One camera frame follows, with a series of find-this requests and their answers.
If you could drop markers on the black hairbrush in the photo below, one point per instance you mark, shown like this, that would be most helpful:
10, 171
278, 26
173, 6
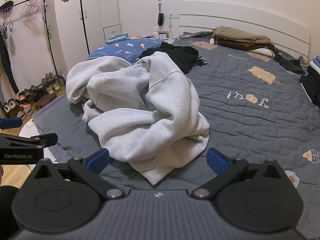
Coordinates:
160, 19

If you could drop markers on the dark crumpled garments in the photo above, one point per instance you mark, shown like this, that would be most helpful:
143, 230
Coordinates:
287, 63

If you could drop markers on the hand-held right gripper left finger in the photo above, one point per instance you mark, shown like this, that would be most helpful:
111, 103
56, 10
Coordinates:
98, 158

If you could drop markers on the hanging dark clothes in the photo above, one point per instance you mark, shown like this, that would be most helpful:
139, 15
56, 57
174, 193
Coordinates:
6, 62

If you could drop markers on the black hat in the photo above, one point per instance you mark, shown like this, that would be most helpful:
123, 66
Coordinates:
7, 4

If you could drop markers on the row of shoes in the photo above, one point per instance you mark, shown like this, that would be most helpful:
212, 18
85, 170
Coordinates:
48, 77

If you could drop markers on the grey quilted bedspread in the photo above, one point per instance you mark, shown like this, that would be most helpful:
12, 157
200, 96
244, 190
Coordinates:
250, 130

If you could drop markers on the black shoe rack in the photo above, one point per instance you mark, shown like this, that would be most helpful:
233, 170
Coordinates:
59, 77

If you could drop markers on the white folded garment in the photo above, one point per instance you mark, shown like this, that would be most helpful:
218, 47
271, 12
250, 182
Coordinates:
261, 51

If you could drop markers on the stack of khaki folded clothes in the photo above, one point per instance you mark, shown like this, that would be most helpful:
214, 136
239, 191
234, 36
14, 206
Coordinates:
237, 36

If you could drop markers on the white printed mattress cover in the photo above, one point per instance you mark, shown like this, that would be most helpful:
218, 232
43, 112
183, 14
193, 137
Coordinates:
27, 131

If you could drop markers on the white wardrobe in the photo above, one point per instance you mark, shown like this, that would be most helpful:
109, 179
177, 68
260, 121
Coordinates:
70, 25

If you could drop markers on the small grey box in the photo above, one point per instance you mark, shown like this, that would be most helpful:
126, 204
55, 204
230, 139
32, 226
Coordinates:
162, 35

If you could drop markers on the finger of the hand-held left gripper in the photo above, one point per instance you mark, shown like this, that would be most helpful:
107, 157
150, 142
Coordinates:
10, 123
47, 139

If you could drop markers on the white headboard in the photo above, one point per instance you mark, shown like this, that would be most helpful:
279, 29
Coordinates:
250, 17

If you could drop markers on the black clothes rack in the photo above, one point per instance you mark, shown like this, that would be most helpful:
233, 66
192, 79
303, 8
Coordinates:
45, 5

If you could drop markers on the stack of dark folded clothes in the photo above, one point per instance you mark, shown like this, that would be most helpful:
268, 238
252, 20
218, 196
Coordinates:
311, 80

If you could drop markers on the green cloth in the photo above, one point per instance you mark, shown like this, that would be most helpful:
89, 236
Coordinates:
49, 33

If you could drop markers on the light grey hoodie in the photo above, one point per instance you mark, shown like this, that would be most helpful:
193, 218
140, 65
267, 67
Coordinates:
140, 105

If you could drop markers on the black clothes pile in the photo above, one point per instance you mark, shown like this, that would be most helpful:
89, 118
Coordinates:
180, 55

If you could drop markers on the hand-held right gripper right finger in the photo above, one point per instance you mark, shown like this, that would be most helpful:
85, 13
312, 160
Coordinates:
217, 161

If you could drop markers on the row of pink hangers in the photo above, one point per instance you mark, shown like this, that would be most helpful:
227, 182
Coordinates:
31, 7

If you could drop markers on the blue patterned pillow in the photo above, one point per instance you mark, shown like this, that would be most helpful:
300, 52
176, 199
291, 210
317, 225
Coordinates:
117, 48

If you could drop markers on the teal zigzag cloth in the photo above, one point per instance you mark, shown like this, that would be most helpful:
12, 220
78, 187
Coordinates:
117, 38

